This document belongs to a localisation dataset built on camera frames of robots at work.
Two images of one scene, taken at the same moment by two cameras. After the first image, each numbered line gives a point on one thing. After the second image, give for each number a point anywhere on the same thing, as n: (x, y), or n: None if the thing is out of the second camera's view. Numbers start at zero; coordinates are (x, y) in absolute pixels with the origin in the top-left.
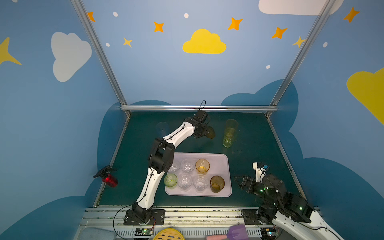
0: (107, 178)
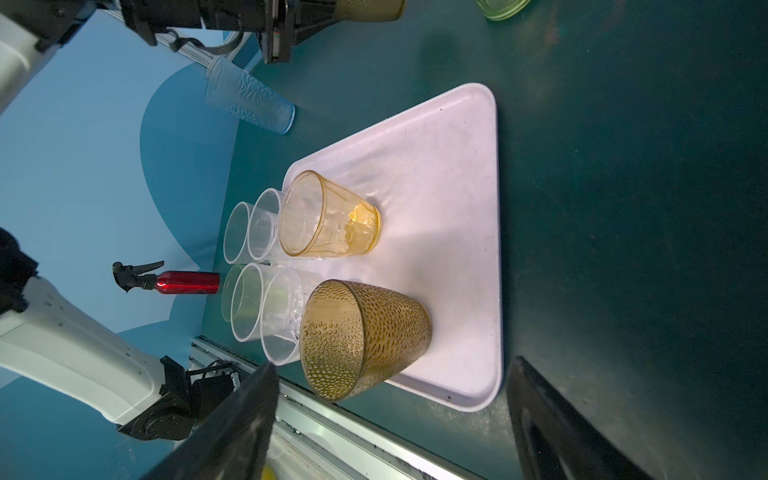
0: (128, 277)
